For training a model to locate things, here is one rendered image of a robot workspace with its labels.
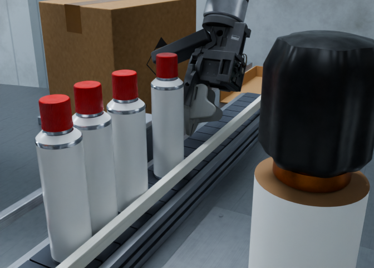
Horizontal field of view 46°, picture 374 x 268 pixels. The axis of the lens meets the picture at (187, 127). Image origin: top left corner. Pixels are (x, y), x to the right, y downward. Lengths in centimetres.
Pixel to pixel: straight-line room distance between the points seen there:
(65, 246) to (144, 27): 60
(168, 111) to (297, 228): 39
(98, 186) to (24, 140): 52
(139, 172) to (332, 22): 202
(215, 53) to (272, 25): 178
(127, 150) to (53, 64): 56
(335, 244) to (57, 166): 30
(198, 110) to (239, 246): 28
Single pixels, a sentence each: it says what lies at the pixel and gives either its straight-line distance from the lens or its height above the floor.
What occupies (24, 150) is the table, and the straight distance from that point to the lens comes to 101.
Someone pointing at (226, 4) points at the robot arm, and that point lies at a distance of 80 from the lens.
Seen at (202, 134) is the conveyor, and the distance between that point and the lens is 91.
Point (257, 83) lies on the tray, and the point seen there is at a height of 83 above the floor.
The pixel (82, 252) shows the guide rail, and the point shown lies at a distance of 53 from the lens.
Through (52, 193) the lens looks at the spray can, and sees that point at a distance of 52.
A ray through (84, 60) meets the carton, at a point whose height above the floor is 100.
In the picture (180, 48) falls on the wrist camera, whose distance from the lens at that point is 81.
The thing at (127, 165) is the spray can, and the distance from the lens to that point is 61.
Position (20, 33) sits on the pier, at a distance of 297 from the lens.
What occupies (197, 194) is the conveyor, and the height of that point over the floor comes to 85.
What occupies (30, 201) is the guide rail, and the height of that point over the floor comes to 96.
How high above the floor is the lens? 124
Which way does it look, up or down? 22 degrees down
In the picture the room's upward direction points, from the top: straight up
